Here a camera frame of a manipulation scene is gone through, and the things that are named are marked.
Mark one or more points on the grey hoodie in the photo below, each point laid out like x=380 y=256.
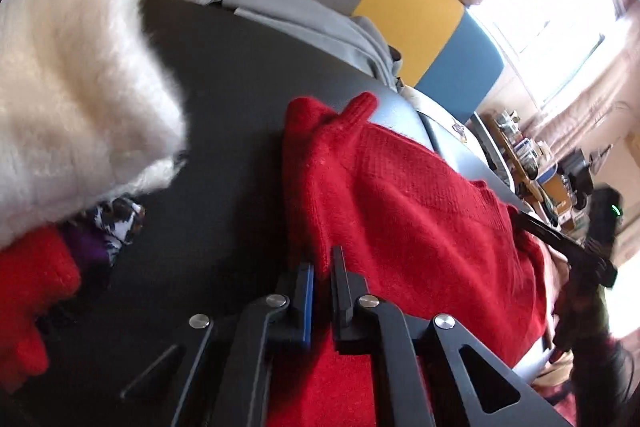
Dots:
x=320 y=22

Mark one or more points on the grey yellow blue sofa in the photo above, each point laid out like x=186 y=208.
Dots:
x=415 y=12

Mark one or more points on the leopard print cloth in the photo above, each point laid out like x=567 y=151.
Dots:
x=120 y=222

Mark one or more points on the white fluffy garment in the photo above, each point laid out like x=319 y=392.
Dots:
x=75 y=82

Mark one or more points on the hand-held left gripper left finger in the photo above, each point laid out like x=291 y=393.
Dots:
x=309 y=302

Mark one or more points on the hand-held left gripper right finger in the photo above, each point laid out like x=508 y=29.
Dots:
x=338 y=287

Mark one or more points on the dark grey bed sheet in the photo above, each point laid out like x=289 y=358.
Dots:
x=225 y=107

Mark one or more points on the grey white bed rail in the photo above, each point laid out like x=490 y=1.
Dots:
x=492 y=157

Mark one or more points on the black monitor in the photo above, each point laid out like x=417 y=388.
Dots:
x=577 y=172

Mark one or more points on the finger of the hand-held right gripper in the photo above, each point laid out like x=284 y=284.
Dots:
x=555 y=239

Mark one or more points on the cluttered wooden shelf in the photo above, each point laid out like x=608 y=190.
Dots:
x=525 y=162

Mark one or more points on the large window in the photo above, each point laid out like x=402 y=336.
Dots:
x=555 y=17

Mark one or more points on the red knit sweater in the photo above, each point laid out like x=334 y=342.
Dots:
x=400 y=207

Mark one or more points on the red fuzzy garment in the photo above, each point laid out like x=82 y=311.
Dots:
x=35 y=277

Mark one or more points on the purple cloth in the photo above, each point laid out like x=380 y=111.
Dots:
x=85 y=252

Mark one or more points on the white pillow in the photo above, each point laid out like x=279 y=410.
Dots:
x=425 y=104

